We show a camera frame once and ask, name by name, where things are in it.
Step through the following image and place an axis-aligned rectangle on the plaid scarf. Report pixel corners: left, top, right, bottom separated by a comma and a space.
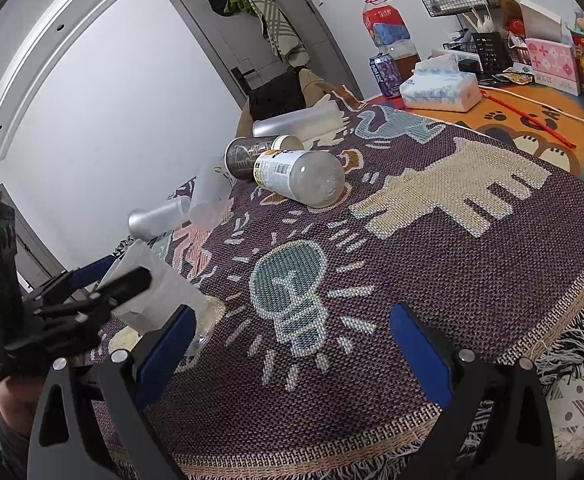
233, 0, 307, 63

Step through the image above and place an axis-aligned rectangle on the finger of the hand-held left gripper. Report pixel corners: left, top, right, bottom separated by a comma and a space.
22, 255, 117, 311
34, 266, 153, 322

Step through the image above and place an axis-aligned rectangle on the clear cup with paper sleeve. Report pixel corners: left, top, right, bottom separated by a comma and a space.
97, 239, 217, 358

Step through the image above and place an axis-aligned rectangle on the person's left forearm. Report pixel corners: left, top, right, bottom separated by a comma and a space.
0, 371, 48, 480

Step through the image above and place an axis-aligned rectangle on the white box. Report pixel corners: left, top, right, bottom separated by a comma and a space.
518, 0, 563, 43

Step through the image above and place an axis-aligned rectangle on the frosted plastic cup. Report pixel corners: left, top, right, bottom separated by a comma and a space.
188, 156, 233, 231
252, 101, 345, 142

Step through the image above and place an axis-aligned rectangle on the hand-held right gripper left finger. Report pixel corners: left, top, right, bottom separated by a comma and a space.
27, 305, 197, 480

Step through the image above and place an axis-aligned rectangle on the tissue pack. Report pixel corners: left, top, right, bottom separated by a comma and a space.
399, 54, 482, 113

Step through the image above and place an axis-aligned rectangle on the large red-label drink bottle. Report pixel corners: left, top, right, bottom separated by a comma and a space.
362, 0, 421, 75

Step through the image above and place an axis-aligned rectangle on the chair with brown jacket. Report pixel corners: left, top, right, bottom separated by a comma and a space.
236, 66, 333, 133

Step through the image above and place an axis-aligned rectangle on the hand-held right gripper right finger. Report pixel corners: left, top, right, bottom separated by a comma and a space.
390, 302, 557, 480

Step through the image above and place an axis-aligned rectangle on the grey door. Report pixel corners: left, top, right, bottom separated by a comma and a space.
0, 183, 69, 307
164, 0, 366, 111

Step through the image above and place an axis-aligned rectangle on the printed woven blanket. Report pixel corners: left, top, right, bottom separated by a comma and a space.
84, 91, 584, 480

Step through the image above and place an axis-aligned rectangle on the black plastic crate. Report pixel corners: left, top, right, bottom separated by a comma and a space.
470, 32, 516, 75

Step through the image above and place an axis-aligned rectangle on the orange tiger mat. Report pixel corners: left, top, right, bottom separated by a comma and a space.
362, 79, 584, 192

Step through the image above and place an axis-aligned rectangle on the white patterned floor mat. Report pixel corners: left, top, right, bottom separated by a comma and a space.
542, 340, 584, 463

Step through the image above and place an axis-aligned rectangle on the red stick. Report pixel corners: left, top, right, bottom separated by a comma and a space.
480, 88, 578, 149

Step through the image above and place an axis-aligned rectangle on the brown plush toy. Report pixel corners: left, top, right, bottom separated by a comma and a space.
499, 0, 526, 36

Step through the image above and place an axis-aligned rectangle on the white cable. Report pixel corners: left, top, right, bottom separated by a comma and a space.
486, 84, 584, 134

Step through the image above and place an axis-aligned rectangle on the clear cup with white label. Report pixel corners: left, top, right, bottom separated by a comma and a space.
253, 135, 347, 208

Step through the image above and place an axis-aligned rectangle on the purple drink can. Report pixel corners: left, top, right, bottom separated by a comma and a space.
369, 52, 403, 98

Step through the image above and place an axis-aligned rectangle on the pink patterned box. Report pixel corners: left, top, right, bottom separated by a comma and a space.
524, 36, 583, 98

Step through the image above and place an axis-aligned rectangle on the dark printed cup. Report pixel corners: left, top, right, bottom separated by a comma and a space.
224, 135, 285, 181

